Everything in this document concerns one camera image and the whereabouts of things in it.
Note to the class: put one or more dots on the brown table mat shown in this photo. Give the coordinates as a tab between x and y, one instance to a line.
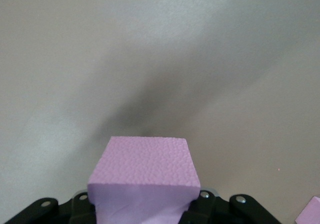
150	47

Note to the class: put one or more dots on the pink foam cube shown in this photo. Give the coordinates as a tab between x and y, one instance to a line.
310	212
145	169

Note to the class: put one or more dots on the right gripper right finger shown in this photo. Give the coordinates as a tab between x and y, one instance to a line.
212	209

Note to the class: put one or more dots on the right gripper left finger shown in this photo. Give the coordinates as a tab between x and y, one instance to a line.
75	209

